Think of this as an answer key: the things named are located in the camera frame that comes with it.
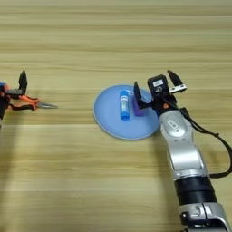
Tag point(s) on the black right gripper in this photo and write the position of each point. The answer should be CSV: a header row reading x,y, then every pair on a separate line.
x,y
163,104

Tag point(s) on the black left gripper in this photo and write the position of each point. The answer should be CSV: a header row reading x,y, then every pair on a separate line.
x,y
3,105

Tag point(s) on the orange black needle-nose pliers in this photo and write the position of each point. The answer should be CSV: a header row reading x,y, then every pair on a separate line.
x,y
27,102

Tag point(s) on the round blue plate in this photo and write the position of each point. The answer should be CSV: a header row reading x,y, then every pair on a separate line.
x,y
108,117

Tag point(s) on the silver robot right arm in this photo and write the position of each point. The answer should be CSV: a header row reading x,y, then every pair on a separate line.
x,y
184,151

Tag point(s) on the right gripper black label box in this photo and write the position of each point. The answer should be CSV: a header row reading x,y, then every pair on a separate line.
x,y
157,83

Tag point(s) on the purple rectangular block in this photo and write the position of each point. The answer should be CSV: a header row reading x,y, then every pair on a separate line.
x,y
139,111

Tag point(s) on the blue glue stick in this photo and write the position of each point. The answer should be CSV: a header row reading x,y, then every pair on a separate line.
x,y
124,104

